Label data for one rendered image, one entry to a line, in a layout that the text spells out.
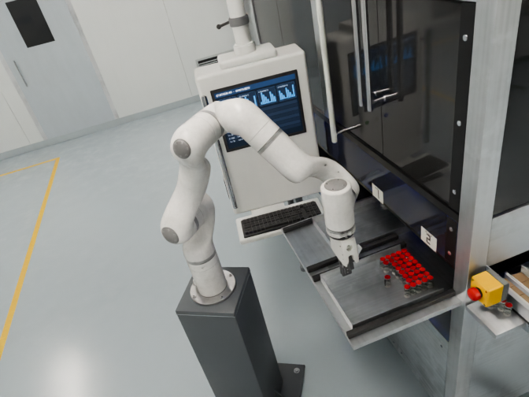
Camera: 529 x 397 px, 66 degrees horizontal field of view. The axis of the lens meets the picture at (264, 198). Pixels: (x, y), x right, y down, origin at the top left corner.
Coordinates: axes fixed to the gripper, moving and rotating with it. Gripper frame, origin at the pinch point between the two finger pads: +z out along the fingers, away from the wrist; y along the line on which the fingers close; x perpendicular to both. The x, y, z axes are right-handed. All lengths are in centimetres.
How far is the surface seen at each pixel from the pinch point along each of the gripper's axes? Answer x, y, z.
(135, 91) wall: 74, 544, 70
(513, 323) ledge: -42, -25, 22
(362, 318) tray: -2.7, -2.7, 22.1
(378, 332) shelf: -4.7, -9.5, 22.4
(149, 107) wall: 63, 544, 98
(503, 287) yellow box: -39.8, -21.3, 8.5
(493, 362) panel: -51, -12, 65
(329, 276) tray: -1.1, 19.6, 21.1
